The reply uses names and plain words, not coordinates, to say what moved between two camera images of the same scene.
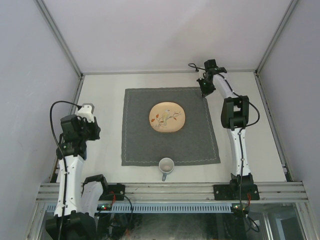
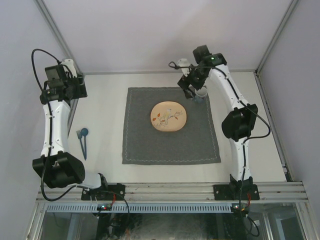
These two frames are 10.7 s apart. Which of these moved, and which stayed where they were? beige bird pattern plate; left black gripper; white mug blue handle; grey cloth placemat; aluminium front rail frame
Moved: left black gripper; white mug blue handle
Stayed: beige bird pattern plate; grey cloth placemat; aluminium front rail frame
